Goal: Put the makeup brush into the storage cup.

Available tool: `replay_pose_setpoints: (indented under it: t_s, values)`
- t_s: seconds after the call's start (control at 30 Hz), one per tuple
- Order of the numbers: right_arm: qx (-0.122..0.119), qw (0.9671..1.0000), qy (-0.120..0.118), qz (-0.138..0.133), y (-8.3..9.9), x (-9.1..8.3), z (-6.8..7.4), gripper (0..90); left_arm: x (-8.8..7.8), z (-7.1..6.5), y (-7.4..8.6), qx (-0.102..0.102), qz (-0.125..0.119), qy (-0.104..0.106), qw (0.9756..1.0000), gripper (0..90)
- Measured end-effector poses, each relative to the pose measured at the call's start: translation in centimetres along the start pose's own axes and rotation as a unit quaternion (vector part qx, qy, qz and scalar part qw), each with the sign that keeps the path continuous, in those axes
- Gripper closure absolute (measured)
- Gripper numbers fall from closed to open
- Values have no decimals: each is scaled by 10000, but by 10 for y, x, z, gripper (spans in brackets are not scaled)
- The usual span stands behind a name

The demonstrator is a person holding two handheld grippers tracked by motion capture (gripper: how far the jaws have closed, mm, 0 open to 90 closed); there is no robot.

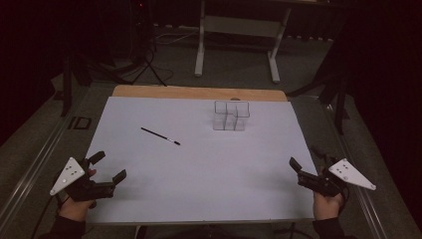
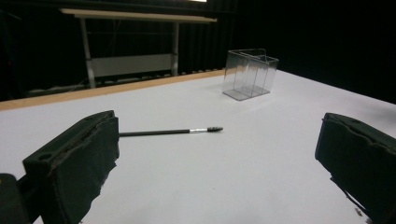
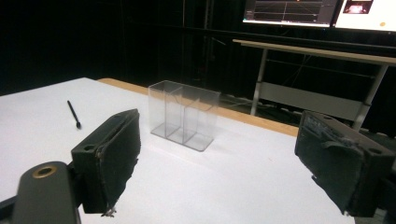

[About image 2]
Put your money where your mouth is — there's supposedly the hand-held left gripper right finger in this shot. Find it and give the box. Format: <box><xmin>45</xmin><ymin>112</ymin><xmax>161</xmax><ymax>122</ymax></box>
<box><xmin>314</xmin><ymin>112</ymin><xmax>396</xmax><ymax>224</ymax></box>

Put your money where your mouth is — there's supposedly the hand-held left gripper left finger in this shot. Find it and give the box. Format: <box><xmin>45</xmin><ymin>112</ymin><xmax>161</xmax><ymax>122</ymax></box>
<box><xmin>21</xmin><ymin>109</ymin><xmax>120</xmax><ymax>224</ymax></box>

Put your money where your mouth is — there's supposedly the black makeup brush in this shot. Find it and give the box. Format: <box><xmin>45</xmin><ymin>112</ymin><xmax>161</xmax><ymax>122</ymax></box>
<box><xmin>119</xmin><ymin>126</ymin><xmax>224</xmax><ymax>138</ymax></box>

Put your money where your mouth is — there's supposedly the clear acrylic organizer box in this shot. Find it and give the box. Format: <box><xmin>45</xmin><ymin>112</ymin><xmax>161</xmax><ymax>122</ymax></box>
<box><xmin>221</xmin><ymin>48</ymin><xmax>279</xmax><ymax>102</ymax></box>

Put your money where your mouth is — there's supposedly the white desk with metal legs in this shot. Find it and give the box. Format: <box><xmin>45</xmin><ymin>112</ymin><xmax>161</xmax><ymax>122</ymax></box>
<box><xmin>59</xmin><ymin>7</ymin><xmax>218</xmax><ymax>90</ymax></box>

